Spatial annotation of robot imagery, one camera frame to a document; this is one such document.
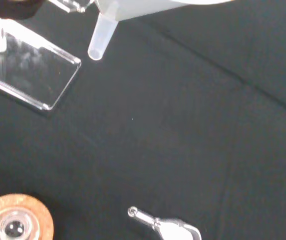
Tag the clear acrylic funnel stand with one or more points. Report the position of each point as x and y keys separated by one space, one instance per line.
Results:
x=33 y=70

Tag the round-bottom glass flask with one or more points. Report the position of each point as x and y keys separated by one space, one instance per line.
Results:
x=13 y=228

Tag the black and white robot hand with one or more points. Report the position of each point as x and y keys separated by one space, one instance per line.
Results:
x=8 y=8

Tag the black bench cloth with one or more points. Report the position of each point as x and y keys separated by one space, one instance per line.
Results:
x=182 y=125

